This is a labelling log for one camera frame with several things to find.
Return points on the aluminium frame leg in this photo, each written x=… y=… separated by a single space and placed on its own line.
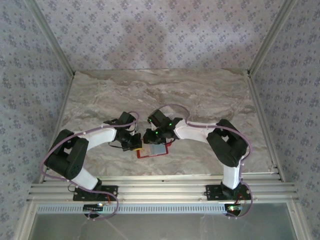
x=299 y=222
x=26 y=222

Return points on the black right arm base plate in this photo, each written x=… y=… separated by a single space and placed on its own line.
x=212 y=191

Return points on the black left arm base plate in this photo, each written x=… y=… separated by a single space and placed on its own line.
x=111 y=191

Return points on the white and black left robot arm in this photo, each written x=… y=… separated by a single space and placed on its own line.
x=100 y=136

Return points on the grey metal panel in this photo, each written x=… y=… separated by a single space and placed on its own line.
x=162 y=227

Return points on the aluminium table side rail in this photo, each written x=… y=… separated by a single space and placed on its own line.
x=260 y=112
x=62 y=107

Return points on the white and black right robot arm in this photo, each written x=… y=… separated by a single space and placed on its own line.
x=192 y=132

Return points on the red card holder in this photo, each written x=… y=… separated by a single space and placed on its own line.
x=157 y=149

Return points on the aluminium corner post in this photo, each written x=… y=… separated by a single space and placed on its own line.
x=52 y=37
x=271 y=37

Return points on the aluminium mounting rail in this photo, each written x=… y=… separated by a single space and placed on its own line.
x=162 y=187

